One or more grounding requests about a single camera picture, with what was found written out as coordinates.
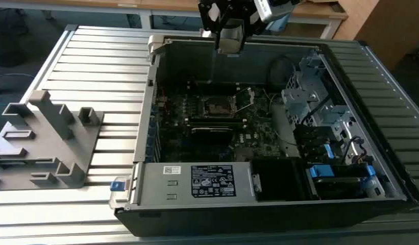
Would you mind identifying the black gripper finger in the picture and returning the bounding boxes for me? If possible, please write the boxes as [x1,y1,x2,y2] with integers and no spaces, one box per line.
[239,19,249,51]
[213,18,231,55]

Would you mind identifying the coloured wire bundle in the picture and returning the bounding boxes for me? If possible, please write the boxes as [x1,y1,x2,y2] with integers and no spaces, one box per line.
[351,152,373,166]

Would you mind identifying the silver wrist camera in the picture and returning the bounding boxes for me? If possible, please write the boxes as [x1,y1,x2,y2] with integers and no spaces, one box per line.
[253,0,292,23]

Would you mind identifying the grey parts rack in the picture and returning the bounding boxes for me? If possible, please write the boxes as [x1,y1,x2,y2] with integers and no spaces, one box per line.
[0,89,105,191]

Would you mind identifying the beige case latch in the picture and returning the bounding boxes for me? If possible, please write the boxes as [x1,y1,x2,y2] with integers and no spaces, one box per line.
[147,35,165,62]

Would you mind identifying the black office chair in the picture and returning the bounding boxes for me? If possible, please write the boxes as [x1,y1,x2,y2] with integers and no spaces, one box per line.
[0,7,31,68]

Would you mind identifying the metal socket cover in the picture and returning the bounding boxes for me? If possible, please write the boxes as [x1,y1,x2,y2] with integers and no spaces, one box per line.
[232,86,256,113]

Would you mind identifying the black graphics card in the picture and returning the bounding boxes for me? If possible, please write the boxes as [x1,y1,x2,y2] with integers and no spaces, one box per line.
[189,127,235,152]

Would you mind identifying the metal drive cage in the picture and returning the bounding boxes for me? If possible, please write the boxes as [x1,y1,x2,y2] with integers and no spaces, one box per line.
[279,50,355,133]

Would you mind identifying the black hard disk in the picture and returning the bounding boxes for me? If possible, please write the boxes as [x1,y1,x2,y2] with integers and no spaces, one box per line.
[312,177,364,200]

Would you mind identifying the silver power supply unit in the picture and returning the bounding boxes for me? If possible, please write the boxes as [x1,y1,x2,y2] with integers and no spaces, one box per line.
[136,161,256,206]

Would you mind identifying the blue disk carrier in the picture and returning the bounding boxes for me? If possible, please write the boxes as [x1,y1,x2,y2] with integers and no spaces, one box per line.
[307,164,335,179]

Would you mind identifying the black PC case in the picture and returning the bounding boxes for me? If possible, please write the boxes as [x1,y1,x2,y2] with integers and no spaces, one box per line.
[108,34,419,238]

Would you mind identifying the silver CPU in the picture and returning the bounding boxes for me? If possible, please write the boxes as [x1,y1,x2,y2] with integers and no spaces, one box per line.
[217,37,243,58]

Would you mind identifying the wooden desk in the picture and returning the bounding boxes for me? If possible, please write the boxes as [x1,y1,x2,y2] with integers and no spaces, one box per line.
[0,0,348,39]

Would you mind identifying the silver finned heatsink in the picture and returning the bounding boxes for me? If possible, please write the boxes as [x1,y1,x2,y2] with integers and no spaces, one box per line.
[235,147,255,160]

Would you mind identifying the green motherboard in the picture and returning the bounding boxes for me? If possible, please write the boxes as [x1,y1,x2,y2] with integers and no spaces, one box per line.
[153,81,300,163]

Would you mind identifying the CPU socket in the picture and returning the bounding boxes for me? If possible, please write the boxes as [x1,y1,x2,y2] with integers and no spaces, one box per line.
[201,95,240,118]

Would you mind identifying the wooden cabinet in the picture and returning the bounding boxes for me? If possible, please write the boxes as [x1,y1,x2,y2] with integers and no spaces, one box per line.
[332,0,419,72]

